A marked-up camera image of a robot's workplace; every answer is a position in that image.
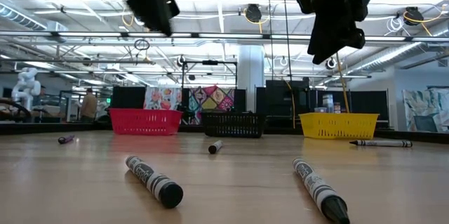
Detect black plastic basket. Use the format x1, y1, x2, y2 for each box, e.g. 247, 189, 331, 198
201, 111, 267, 139

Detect black crayon grey wrapper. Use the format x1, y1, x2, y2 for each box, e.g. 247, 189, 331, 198
125, 155, 185, 209
293, 157, 351, 224
349, 139, 413, 148
208, 140, 224, 155

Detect stacked white storage boxes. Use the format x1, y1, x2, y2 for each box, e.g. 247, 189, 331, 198
314, 93, 343, 114

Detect black partition panel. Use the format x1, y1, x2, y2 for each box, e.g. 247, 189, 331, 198
111, 86, 147, 110
310, 89, 389, 129
255, 79, 310, 129

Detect floral fabric panel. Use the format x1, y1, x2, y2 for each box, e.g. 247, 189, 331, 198
143, 86, 183, 111

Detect long ceiling light bar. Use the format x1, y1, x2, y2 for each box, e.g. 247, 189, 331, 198
0, 30, 449, 42

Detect yellow plastic basket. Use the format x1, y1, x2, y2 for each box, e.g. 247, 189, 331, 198
298, 112, 380, 141

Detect geometric patchwork quilt panel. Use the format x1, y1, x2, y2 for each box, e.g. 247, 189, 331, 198
188, 85, 236, 126

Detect white building column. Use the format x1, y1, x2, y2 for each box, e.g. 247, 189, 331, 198
237, 44, 265, 113

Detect red plastic basket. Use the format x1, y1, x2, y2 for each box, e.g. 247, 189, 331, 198
108, 107, 184, 136

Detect person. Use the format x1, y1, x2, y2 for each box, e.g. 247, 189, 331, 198
34, 85, 48, 109
79, 87, 100, 124

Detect abstract painted panel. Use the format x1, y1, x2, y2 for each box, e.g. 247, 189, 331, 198
402, 86, 449, 133

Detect white humanoid robot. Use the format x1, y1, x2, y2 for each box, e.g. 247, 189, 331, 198
11, 67, 42, 112

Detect yellow hanging cable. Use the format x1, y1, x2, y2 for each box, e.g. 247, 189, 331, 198
335, 52, 351, 114

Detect black gantry frame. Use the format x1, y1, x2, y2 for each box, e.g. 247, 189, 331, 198
180, 59, 239, 90

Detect silver ceiling air duct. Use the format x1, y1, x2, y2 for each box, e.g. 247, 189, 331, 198
350, 29, 449, 74

